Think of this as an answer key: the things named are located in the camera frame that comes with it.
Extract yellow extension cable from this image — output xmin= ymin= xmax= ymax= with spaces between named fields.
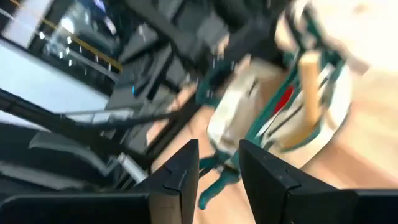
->
xmin=9 ymin=0 xmax=124 ymax=72

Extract green-handled pruning shears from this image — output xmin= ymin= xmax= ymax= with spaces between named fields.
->
xmin=197 ymin=136 xmax=249 ymax=211

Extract beige green gardening bag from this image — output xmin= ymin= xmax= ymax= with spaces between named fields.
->
xmin=195 ymin=0 xmax=371 ymax=156

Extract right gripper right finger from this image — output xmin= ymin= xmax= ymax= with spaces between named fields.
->
xmin=238 ymin=139 xmax=398 ymax=224

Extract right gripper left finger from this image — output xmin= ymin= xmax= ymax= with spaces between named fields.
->
xmin=0 ymin=139 xmax=200 ymax=224

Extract three-prong cultivator wooden handle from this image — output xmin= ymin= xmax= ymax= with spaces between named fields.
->
xmin=297 ymin=51 xmax=323 ymax=125

